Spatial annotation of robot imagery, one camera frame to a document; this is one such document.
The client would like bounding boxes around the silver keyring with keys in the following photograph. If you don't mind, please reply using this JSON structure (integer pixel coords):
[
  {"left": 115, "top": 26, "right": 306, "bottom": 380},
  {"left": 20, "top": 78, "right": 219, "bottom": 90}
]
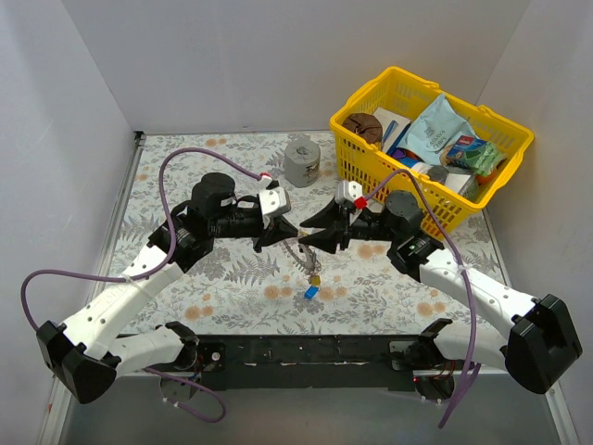
[{"left": 281, "top": 238, "right": 322, "bottom": 287}]

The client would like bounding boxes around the blue key tag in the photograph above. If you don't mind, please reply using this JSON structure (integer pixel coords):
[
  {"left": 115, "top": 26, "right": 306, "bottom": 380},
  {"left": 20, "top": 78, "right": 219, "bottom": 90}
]
[{"left": 304, "top": 286, "right": 320, "bottom": 299}]

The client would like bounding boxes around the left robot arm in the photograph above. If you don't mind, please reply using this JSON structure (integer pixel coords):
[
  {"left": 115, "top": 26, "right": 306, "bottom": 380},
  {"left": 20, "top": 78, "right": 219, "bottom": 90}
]
[{"left": 36, "top": 172, "right": 297, "bottom": 404}]

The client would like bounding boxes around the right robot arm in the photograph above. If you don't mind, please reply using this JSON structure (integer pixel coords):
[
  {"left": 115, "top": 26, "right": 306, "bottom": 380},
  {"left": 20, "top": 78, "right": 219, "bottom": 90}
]
[{"left": 301, "top": 191, "right": 583, "bottom": 394}]

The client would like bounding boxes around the floral table mat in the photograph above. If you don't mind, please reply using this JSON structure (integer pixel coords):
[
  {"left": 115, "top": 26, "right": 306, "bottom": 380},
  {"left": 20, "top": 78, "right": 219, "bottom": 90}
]
[{"left": 109, "top": 133, "right": 471, "bottom": 335}]

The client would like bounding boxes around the grey lid can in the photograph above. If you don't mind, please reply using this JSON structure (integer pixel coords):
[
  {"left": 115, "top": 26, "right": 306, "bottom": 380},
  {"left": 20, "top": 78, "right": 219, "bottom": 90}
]
[{"left": 426, "top": 165, "right": 449, "bottom": 185}]

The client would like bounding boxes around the grey toilet paper roll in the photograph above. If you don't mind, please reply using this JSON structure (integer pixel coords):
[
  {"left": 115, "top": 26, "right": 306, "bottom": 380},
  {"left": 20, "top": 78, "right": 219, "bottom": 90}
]
[{"left": 284, "top": 138, "right": 321, "bottom": 188}]

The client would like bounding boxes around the yellow plastic basket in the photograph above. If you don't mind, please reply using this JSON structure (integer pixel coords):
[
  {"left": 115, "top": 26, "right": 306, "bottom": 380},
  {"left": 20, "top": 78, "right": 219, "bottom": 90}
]
[{"left": 330, "top": 67, "right": 535, "bottom": 234}]

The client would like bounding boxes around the orange fruit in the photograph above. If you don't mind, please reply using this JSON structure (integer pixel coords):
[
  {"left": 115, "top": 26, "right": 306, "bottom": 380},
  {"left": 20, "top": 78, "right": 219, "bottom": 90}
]
[{"left": 475, "top": 169, "right": 498, "bottom": 185}]

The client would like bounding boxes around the white box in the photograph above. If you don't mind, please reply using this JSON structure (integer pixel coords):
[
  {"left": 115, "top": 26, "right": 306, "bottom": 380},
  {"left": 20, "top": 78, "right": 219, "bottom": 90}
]
[{"left": 373, "top": 108, "right": 411, "bottom": 154}]

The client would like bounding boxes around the brown round item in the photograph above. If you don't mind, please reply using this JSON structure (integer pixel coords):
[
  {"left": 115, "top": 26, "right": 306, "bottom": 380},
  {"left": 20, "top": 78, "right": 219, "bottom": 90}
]
[{"left": 342, "top": 113, "right": 384, "bottom": 144}]

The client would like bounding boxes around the green sponge pack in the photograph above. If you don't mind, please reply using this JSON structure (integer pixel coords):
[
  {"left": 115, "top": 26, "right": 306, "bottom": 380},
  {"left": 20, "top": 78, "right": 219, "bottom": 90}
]
[{"left": 439, "top": 135, "right": 506, "bottom": 176}]

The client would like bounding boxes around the light blue chips bag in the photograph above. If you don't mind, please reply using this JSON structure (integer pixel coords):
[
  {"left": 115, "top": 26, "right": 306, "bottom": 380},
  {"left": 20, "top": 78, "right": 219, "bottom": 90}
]
[{"left": 399, "top": 94, "right": 476, "bottom": 165}]

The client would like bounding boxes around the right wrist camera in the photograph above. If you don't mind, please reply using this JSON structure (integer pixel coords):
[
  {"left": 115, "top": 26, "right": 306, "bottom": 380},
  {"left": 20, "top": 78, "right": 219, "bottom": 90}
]
[{"left": 334, "top": 180, "right": 367, "bottom": 210}]

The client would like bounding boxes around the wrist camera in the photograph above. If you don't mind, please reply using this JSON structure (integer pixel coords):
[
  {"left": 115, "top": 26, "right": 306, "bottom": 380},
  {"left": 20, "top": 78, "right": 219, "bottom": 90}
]
[
  {"left": 259, "top": 186, "right": 291, "bottom": 218},
  {"left": 334, "top": 180, "right": 367, "bottom": 210}
]

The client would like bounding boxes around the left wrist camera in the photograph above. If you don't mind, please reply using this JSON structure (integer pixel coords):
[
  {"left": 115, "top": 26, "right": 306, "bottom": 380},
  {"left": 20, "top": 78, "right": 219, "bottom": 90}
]
[{"left": 259, "top": 186, "right": 291, "bottom": 218}]

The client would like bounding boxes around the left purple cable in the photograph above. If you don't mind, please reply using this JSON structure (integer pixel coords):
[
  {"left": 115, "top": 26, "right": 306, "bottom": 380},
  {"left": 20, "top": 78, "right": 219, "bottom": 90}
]
[{"left": 20, "top": 146, "right": 274, "bottom": 424}]

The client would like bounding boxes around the purple cable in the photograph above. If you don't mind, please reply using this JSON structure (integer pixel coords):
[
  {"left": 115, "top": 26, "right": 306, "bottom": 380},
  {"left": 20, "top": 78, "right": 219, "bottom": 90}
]
[
  {"left": 20, "top": 146, "right": 274, "bottom": 424},
  {"left": 365, "top": 169, "right": 483, "bottom": 428}
]

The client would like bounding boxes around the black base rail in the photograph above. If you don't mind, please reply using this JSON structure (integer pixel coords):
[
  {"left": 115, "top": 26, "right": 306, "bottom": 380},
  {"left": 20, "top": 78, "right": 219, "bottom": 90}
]
[{"left": 143, "top": 333, "right": 483, "bottom": 393}]

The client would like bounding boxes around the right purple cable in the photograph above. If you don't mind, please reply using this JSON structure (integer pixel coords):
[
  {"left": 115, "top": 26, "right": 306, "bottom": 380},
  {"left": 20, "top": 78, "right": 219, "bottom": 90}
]
[{"left": 365, "top": 169, "right": 483, "bottom": 428}]

